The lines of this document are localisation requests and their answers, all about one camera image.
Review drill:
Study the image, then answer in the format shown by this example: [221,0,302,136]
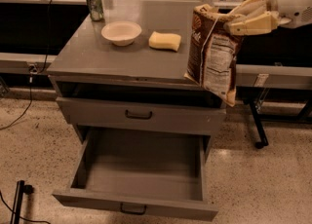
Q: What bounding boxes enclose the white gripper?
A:
[224,0,312,36]

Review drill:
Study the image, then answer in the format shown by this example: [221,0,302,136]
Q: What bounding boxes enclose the brown chip bag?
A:
[184,4,243,106]

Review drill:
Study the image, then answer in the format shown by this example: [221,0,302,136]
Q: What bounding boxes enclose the grey drawer cabinet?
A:
[47,0,236,158]

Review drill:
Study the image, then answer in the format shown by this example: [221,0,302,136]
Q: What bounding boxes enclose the open grey bottom drawer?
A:
[53,128,217,221]

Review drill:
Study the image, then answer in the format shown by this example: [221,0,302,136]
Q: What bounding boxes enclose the yellow sponge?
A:
[148,31,181,52]

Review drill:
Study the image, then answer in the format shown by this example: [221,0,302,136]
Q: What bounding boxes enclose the black table leg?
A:
[244,99,268,149]

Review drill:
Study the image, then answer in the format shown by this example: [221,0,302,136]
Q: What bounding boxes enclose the white paper bowl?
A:
[101,21,141,47]

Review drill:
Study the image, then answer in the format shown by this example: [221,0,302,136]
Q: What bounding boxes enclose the green soda can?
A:
[86,0,104,21]

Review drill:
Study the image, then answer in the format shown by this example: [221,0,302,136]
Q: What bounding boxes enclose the black stand at bottom left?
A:
[0,179,52,224]

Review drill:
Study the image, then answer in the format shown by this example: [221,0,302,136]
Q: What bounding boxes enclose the black floor cable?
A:
[0,0,65,131]

